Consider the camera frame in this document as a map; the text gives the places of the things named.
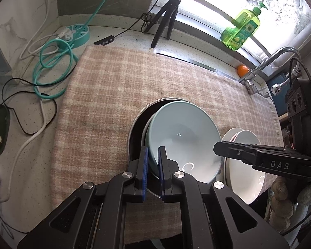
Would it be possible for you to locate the small floral plate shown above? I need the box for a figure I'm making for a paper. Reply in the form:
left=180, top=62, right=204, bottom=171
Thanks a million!
left=226, top=130, right=266, bottom=205

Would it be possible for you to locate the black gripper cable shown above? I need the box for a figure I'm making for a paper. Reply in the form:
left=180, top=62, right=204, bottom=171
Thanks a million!
left=289, top=57, right=311, bottom=90

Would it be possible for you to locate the blue box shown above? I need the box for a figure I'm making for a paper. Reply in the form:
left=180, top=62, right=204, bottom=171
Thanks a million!
left=266, top=73, right=291, bottom=117

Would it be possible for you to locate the black tripod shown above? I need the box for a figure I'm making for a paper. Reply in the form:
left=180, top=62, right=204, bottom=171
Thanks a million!
left=151, top=0, right=191, bottom=48

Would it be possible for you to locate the long white cable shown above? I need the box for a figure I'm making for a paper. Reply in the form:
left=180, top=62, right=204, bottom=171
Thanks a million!
left=0, top=101, right=46, bottom=203

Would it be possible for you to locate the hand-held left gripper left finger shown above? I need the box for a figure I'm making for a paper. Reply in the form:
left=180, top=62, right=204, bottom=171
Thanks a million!
left=17, top=146, right=149, bottom=249

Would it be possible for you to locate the steel kitchen faucet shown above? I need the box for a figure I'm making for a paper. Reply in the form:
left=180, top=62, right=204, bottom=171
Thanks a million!
left=237, top=47, right=301, bottom=96

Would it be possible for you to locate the large steel bowl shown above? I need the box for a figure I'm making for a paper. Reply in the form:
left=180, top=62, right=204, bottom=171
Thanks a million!
left=126, top=97, right=192, bottom=200

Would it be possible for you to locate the round teal power strip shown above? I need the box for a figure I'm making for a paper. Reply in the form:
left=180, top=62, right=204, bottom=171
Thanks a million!
left=59, top=24, right=91, bottom=48

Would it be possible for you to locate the black looped cable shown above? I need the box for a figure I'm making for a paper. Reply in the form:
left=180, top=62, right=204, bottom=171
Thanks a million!
left=1, top=76, right=57, bottom=135

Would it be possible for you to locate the person's right hand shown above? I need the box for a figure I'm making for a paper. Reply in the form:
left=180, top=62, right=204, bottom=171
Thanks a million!
left=270, top=178, right=311, bottom=230

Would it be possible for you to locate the steel flexible sprayer hose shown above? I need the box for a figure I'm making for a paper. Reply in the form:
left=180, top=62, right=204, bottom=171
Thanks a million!
left=272, top=67, right=301, bottom=95

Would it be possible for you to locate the green dish soap bottle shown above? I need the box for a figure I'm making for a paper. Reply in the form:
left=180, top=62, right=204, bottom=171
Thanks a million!
left=220, top=1, right=268, bottom=51

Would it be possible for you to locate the large floral plate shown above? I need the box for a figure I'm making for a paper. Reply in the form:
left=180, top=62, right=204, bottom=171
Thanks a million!
left=221, top=127, right=243, bottom=184

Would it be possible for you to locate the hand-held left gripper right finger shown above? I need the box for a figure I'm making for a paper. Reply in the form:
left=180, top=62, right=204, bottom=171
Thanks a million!
left=158, top=146, right=292, bottom=249

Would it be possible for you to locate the black inline cable switch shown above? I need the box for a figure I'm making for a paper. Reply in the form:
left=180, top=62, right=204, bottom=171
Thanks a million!
left=94, top=34, right=114, bottom=45

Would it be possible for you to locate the light blue ceramic bowl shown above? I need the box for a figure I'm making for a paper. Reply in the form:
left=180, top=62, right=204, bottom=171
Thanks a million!
left=145, top=102, right=222, bottom=184

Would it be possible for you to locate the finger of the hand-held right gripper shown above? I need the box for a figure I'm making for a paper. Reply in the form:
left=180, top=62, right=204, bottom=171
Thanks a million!
left=213, top=140, right=260, bottom=165

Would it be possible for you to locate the beige plaid cloth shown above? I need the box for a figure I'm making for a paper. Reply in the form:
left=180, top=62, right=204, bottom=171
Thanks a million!
left=50, top=45, right=284, bottom=244

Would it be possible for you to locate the teal cable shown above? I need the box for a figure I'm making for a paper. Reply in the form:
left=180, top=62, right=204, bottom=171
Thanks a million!
left=32, top=0, right=117, bottom=99

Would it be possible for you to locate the black knotted cable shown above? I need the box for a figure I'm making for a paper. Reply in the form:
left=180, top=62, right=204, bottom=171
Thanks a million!
left=114, top=0, right=177, bottom=35

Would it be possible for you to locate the orange fruit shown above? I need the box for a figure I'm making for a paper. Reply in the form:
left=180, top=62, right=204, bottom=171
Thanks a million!
left=236, top=65, right=250, bottom=77

